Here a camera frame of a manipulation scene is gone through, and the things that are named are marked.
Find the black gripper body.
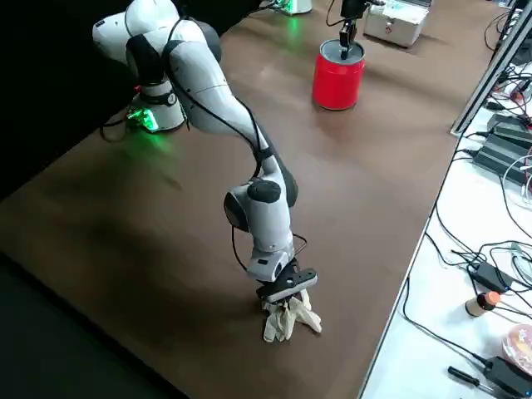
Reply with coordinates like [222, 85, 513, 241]
[255, 258, 320, 305]
[340, 0, 367, 21]

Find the ribbed black power supply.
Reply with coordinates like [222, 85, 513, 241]
[473, 132, 532, 188]

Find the large black power adapter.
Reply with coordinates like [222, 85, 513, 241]
[484, 355, 532, 399]

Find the white disposable gloves bundle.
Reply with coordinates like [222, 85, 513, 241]
[262, 289, 323, 344]

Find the red push-button trash can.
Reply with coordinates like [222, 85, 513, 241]
[312, 38, 367, 111]

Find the brown bottle orange cap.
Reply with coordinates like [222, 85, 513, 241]
[464, 290, 502, 319]

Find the black backdrop curtain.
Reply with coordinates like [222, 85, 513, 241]
[0, 0, 288, 200]

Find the flat black power supply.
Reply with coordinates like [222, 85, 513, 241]
[485, 112, 532, 145]

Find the round clear food container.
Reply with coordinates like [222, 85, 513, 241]
[500, 323, 532, 371]

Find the aluminium camera mount post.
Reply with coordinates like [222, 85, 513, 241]
[450, 0, 532, 136]

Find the black base cable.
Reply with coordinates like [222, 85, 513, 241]
[99, 111, 138, 143]

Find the small black power adapter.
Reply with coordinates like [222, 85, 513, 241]
[467, 259, 516, 294]

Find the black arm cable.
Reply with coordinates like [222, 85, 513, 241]
[164, 12, 308, 273]
[325, 0, 344, 28]

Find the black screwdriver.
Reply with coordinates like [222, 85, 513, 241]
[447, 365, 498, 395]

